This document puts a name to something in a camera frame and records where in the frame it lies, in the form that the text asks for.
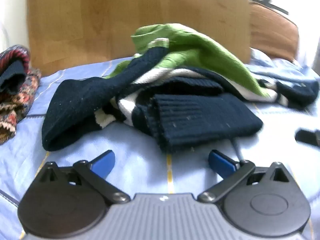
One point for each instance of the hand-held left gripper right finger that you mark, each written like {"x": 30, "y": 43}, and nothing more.
{"x": 220, "y": 162}

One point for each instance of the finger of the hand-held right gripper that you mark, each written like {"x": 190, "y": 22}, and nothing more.
{"x": 308, "y": 137}

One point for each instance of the black tape strip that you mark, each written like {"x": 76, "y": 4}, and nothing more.
{"x": 277, "y": 7}

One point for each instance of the blue checked bedsheet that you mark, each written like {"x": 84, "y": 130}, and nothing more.
{"x": 140, "y": 165}

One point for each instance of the floral patterned cloth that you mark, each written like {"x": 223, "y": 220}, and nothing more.
{"x": 17, "y": 100}

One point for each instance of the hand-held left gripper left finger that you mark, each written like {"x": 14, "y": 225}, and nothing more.
{"x": 103, "y": 163}

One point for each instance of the wood grain panel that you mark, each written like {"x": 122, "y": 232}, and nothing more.
{"x": 100, "y": 17}

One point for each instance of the brown cushion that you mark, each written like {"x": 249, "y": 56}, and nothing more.
{"x": 272, "y": 32}

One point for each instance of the navy green striped knit sweater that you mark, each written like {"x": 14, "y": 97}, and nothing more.
{"x": 195, "y": 115}

